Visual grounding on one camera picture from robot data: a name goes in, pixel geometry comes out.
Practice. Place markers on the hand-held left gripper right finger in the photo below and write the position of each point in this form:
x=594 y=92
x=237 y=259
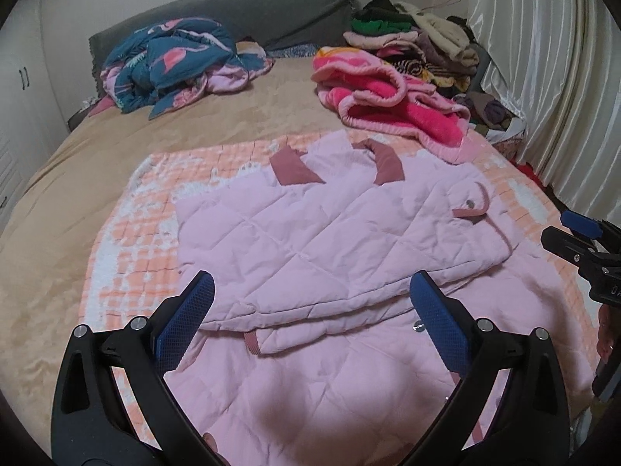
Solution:
x=439 y=320

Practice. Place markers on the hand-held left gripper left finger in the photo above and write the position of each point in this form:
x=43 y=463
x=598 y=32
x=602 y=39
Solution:
x=187 y=315

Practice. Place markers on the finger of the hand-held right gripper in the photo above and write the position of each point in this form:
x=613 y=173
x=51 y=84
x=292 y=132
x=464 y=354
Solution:
x=563 y=242
x=580 y=223

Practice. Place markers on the pink quilted jacket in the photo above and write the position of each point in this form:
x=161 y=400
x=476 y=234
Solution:
x=339 y=233

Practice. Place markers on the floral bag of clothes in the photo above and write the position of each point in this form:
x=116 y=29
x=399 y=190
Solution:
x=490 y=111

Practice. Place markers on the pile of folded clothes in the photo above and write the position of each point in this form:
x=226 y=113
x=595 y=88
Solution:
x=436 y=43

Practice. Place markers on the person's right hand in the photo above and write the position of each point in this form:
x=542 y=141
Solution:
x=606 y=335

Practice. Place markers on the person's left hand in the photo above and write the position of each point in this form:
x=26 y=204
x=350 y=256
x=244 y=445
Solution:
x=213 y=449

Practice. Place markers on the red plastic bag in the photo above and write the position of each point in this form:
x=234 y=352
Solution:
x=531 y=172

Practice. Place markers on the orange plaid bear blanket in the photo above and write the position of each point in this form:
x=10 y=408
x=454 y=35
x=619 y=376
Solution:
x=145 y=233

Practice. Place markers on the white satin curtain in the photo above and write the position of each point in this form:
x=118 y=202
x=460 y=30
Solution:
x=558 y=82

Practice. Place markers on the dark grey chair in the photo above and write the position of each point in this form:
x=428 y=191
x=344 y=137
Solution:
x=481 y=75

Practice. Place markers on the bed with beige sheet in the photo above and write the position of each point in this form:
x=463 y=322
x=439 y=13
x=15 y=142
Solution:
x=194 y=126

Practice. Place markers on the hot pink fleece blanket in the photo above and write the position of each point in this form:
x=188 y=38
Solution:
x=388 y=102

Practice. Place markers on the blue flamingo print quilt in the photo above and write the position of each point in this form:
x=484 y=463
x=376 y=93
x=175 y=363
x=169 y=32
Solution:
x=165 y=63

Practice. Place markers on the white wardrobe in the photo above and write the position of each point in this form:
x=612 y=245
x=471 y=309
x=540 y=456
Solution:
x=24 y=107

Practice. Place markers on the grey headboard cover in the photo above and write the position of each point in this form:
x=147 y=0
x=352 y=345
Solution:
x=271 y=14

